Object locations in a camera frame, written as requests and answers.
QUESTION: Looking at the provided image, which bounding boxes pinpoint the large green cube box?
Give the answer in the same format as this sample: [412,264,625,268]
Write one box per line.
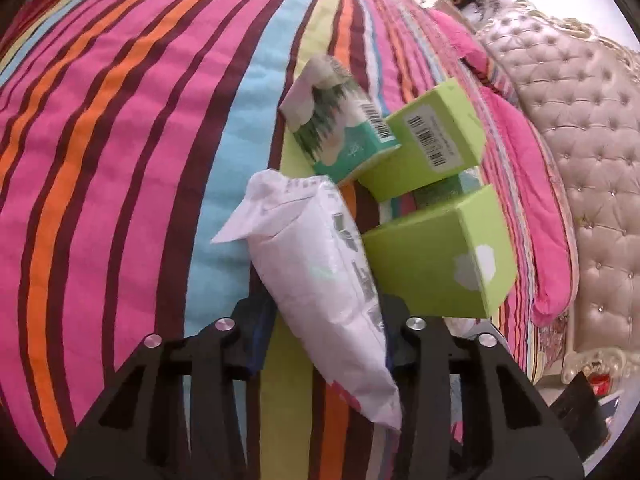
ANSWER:
[362,185,516,318]

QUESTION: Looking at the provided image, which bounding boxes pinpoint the white plastic tissue pack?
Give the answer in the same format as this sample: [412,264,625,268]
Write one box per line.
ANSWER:
[213,170,401,431]

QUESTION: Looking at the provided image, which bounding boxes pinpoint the pink pillow near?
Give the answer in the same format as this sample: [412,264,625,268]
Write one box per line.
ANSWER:
[427,10,579,328]

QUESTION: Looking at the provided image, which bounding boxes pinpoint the teal small box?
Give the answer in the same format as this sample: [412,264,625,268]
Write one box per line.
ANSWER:
[412,176,464,209]

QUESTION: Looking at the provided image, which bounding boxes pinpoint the tall green barcode box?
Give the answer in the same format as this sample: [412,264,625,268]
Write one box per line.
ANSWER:
[359,78,486,203]

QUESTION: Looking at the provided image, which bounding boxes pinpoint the striped colourful bed sheet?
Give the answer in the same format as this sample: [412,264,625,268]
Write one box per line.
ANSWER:
[1,0,541,471]

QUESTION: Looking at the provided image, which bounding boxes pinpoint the teal white tissue pack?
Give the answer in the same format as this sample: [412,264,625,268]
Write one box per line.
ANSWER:
[280,55,400,184]

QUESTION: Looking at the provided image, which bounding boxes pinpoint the tufted beige headboard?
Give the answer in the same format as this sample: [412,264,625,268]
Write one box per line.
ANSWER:
[477,0,639,382]

